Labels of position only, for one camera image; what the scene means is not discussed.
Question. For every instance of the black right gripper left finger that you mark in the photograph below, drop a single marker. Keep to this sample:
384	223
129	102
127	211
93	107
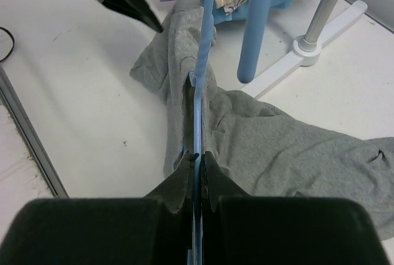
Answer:
154	229

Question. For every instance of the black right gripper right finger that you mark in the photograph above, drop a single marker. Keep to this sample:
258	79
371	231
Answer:
242	229

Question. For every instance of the grey t shirt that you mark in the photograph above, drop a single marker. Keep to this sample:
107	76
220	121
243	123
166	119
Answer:
260	147

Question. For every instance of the light blue wire hanger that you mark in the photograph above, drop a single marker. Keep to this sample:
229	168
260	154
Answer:
252	42

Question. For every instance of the white foam front board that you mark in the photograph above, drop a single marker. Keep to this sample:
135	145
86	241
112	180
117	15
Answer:
21	180

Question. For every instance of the white clothes rack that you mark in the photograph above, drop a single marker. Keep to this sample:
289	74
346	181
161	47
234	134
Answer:
306	49

